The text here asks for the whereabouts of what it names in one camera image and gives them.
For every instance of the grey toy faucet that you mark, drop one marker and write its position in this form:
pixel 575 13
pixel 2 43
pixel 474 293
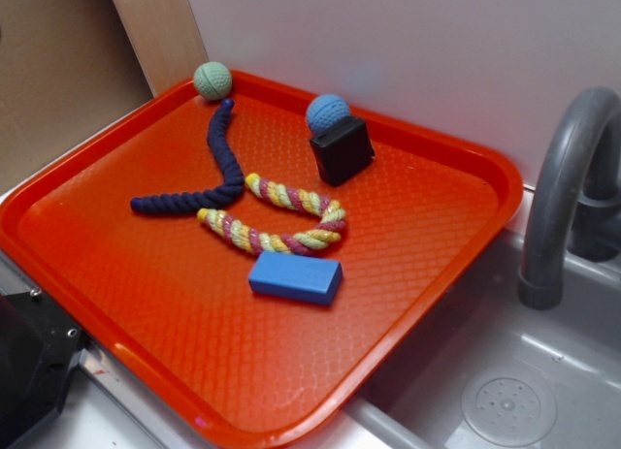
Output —
pixel 576 205

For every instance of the red plastic tray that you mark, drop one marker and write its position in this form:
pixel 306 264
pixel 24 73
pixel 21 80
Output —
pixel 170 299

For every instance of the blue wooden block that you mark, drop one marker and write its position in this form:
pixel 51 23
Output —
pixel 296 277

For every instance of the grey toy sink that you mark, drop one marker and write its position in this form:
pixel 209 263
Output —
pixel 481 370

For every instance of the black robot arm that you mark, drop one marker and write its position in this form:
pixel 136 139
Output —
pixel 41 346

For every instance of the blue rubber ball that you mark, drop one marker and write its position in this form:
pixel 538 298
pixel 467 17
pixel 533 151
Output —
pixel 325 111

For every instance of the wooden board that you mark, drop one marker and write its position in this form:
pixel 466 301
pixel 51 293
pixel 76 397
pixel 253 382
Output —
pixel 166 40

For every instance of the black box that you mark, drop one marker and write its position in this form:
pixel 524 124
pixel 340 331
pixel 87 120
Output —
pixel 343 150

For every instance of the green rubber ball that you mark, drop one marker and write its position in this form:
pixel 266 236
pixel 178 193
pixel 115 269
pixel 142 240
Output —
pixel 213 81

